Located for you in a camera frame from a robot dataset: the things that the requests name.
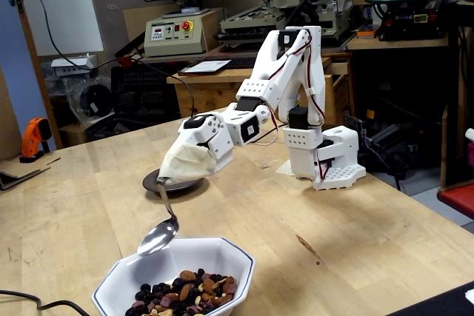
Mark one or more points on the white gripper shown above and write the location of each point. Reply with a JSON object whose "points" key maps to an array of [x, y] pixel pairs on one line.
{"points": [[200, 134]]}

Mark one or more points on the bent metal spoon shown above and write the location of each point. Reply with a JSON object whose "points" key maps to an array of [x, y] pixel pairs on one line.
{"points": [[157, 238]]}

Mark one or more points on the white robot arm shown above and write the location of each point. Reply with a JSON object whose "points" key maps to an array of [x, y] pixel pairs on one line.
{"points": [[316, 72]]}

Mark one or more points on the dark brown metal plate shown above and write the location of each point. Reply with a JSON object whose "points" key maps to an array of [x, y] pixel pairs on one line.
{"points": [[185, 185]]}

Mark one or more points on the white octagonal bowl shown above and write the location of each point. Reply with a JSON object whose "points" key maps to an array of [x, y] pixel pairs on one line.
{"points": [[222, 260]]}

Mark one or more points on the beige masking tape wrap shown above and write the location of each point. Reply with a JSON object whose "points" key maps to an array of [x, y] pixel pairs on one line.
{"points": [[185, 164]]}

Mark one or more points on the beige masking tape strip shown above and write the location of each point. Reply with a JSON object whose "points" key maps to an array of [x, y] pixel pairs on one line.
{"points": [[284, 169]]}

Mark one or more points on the wooden desk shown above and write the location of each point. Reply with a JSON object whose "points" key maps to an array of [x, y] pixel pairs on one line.
{"points": [[207, 90]]}

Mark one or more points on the white printed sheet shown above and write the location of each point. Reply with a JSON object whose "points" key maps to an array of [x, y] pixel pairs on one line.
{"points": [[207, 66]]}

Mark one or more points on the black keyboard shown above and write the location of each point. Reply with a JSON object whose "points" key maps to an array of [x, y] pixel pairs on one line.
{"points": [[240, 62]]}

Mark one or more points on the black storage case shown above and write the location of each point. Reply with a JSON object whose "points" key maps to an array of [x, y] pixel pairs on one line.
{"points": [[140, 90]]}

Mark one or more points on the beige control box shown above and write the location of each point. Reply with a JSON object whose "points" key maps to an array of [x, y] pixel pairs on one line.
{"points": [[174, 44]]}

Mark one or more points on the robot controller circuit board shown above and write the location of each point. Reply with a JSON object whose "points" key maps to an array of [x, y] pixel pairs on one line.
{"points": [[353, 125]]}

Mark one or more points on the nut and dried fruit mix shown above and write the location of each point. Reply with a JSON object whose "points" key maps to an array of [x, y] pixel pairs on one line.
{"points": [[207, 286]]}

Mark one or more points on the red connector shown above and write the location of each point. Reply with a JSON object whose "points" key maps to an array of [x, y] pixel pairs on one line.
{"points": [[125, 61]]}

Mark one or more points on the black spool in bag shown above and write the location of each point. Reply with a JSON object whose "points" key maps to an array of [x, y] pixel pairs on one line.
{"points": [[96, 99]]}

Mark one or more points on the orange book stack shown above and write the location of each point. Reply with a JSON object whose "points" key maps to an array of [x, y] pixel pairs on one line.
{"points": [[368, 34]]}

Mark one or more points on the orange black hand tool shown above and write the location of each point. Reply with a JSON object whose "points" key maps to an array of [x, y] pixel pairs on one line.
{"points": [[33, 134]]}

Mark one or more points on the flat cardboard pieces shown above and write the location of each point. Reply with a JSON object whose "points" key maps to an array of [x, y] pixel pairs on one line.
{"points": [[18, 169]]}

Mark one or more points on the wooden side table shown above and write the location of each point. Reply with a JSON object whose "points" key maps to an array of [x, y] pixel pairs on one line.
{"points": [[400, 44]]}

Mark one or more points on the white board panel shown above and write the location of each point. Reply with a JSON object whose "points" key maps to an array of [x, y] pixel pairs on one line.
{"points": [[66, 5]]}

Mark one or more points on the black scroll saw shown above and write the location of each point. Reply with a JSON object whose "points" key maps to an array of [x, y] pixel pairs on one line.
{"points": [[407, 20]]}

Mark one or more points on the red chair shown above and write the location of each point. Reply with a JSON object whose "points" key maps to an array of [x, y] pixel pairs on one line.
{"points": [[461, 197]]}

